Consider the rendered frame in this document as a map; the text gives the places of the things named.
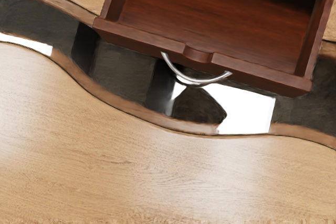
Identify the open dark wooden drawer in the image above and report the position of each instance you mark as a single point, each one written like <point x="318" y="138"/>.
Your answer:
<point x="215" y="19"/>

